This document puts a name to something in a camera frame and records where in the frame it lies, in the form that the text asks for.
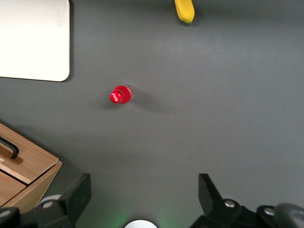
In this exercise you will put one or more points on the yellow plastic fruit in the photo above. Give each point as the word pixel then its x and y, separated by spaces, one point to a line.
pixel 185 10

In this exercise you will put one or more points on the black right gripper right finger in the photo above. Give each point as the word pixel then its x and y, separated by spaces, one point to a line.
pixel 209 197

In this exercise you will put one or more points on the wooden drawer with worn edge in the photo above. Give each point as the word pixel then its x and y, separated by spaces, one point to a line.
pixel 35 154

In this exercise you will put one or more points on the white rectangular tray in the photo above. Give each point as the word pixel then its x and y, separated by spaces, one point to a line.
pixel 33 38

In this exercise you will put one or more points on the red bottle with red cap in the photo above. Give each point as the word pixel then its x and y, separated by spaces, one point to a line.
pixel 121 94

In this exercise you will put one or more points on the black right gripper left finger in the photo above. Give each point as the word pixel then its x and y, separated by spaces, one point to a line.
pixel 76 197

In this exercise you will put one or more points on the wooden drawer cabinet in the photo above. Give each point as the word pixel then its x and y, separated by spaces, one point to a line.
pixel 38 190

